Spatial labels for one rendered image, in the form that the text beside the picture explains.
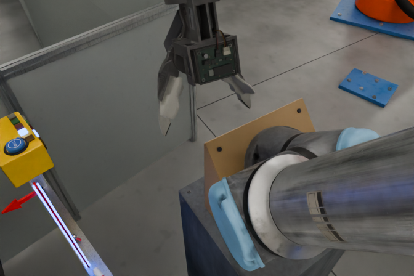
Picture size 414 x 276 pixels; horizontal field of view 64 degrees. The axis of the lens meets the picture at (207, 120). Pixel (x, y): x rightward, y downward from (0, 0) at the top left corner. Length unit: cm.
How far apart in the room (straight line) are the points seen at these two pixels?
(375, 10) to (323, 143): 336
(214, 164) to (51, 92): 95
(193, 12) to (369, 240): 30
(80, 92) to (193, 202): 85
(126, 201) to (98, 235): 23
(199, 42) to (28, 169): 61
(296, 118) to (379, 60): 263
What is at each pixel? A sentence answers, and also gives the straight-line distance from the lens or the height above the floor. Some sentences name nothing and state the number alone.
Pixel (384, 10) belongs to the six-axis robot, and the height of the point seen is 15.
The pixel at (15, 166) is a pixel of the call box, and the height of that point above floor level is 105.
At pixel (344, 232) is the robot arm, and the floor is 143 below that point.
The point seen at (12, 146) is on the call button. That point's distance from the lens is 89.
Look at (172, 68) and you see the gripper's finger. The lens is 48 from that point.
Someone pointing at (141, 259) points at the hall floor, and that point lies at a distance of 183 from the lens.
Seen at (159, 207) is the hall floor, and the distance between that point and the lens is 195.
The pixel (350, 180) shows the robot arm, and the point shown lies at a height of 147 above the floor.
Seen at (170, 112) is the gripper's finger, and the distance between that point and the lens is 47.
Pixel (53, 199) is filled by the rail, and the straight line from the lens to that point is 104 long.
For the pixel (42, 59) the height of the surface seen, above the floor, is 98.
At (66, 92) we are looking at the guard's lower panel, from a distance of 145.
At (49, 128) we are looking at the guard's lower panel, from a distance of 152.
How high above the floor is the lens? 167
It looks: 45 degrees down
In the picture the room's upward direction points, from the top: straight up
